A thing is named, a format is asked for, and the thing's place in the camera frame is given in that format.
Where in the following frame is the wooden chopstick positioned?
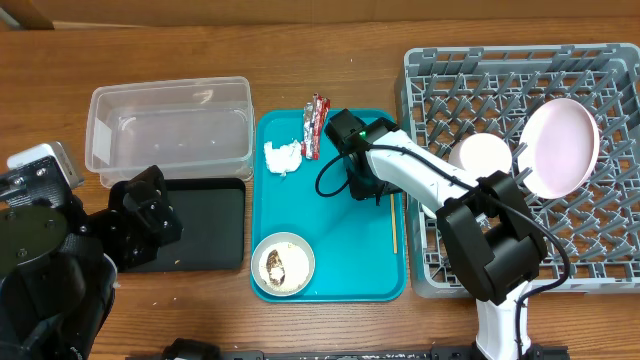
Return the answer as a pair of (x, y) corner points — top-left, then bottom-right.
(390, 194), (398, 255)

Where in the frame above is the white napkin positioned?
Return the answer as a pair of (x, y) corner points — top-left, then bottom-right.
(264, 140), (302, 176)

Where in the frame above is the red silver snack wrapper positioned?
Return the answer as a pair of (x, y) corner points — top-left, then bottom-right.
(302, 93), (330, 160)

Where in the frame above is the pink bowl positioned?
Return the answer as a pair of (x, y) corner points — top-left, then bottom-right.
(448, 133), (512, 177)

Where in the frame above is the white round plate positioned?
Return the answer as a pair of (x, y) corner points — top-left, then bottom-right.
(517, 98), (600, 199)

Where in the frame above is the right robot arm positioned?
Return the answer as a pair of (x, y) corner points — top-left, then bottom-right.
(324, 109), (569, 359)

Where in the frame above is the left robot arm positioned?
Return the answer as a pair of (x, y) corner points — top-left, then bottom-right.
(1, 156), (183, 359)

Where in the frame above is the grey dishwasher rack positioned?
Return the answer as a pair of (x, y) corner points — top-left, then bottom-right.
(396, 43), (639, 294)

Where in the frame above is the teal plastic tray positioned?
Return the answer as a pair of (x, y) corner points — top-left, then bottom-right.
(251, 110), (408, 303)

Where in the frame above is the black tray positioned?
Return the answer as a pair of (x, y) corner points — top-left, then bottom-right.
(129, 178), (246, 273)

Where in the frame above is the clear plastic bin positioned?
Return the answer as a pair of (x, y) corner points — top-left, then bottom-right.
(85, 76), (255, 187)

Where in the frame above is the grey bowl with food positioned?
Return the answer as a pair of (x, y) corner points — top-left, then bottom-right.
(250, 232), (316, 297)

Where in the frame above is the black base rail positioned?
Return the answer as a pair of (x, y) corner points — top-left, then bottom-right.
(124, 337), (571, 360)

